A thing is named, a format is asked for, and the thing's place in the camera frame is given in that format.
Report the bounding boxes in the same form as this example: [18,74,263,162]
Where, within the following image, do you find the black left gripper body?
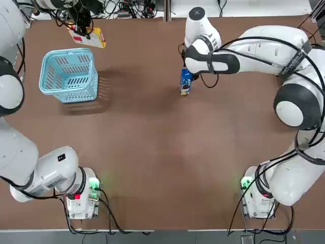
[70,2,90,26]

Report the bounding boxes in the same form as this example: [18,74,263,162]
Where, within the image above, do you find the yellow nabati wafer box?
[67,27,107,49]

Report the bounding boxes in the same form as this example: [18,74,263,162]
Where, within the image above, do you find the blue cookie box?
[180,68,194,97]

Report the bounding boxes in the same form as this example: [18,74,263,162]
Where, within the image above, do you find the light blue plastic basket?
[38,48,100,104]

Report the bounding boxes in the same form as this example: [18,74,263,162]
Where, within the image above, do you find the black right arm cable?
[177,35,325,163]

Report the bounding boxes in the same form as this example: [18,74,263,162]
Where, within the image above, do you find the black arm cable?
[177,35,325,163]
[15,7,77,83]

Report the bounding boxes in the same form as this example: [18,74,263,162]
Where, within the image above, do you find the tangled black cables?
[32,0,164,20]

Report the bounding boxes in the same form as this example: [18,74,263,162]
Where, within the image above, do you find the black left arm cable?
[15,7,77,83]

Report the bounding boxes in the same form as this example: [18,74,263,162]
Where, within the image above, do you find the aluminium camera post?
[164,0,173,23]

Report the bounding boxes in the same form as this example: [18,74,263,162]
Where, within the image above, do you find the aluminium frame rail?
[309,0,325,24]

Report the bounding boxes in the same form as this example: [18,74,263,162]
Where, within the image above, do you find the black base cable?
[96,187,154,235]

